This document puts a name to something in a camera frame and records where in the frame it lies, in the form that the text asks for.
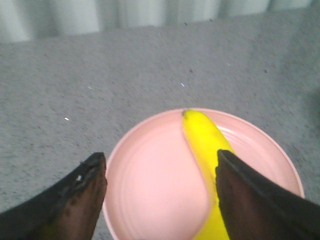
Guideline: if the pink plate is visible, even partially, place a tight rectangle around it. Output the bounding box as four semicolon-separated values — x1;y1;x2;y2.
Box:
102;109;305;240

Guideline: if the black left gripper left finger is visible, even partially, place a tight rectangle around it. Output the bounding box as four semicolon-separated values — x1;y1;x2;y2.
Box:
0;152;108;240

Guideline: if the yellow banana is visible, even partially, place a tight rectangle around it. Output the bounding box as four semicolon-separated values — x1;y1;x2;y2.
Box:
181;109;235;240

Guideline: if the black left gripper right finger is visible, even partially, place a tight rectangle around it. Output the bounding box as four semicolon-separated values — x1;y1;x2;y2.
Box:
216;150;320;240

